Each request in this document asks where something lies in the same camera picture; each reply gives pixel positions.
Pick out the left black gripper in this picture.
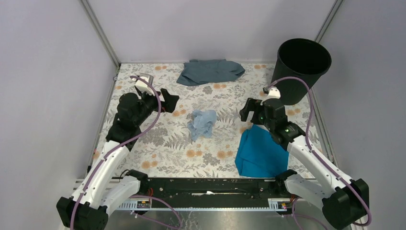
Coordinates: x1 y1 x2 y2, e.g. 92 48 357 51
134 88 179 126

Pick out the light blue plastic trash bag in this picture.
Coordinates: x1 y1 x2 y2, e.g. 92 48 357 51
187 110 217 142

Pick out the black plastic trash bin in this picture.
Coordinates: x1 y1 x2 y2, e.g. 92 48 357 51
271 38 332 105

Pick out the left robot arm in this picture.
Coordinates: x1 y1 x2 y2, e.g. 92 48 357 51
56 89 179 230

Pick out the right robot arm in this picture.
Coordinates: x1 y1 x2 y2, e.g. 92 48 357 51
239 98 372 230

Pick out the grey-blue crumpled cloth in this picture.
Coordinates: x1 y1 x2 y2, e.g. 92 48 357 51
177 59 245 86

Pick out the floral patterned table mat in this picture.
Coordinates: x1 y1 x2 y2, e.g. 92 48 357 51
92 63 326 180

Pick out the bright blue folded cloth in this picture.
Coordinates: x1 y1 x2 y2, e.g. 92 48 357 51
235 125 289 178

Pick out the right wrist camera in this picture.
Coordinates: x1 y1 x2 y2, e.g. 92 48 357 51
263 86 281 99

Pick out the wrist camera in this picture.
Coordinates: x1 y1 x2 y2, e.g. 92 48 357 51
263 86 281 99
134 73 155 96

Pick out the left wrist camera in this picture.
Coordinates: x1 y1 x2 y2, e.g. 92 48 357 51
134 73 155 96

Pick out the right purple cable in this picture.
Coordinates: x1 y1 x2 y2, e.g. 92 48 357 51
266 76 372 227

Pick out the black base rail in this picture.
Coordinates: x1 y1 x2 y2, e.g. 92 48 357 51
137 177 296 209

